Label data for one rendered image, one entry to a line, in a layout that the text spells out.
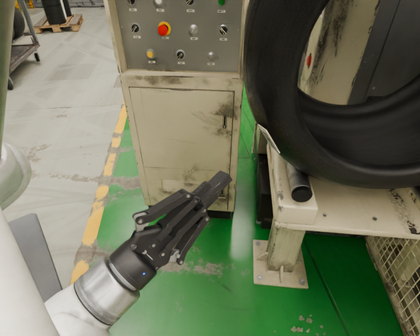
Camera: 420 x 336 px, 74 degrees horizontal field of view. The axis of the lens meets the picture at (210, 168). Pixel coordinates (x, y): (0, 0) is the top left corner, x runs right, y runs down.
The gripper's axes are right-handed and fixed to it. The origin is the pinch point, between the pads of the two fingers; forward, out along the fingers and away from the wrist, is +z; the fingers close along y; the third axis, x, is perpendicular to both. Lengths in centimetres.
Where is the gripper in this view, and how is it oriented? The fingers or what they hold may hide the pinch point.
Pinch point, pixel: (213, 187)
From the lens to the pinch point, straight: 50.2
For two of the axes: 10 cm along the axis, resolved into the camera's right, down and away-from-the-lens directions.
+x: 5.0, 2.2, -8.3
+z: 7.1, -6.6, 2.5
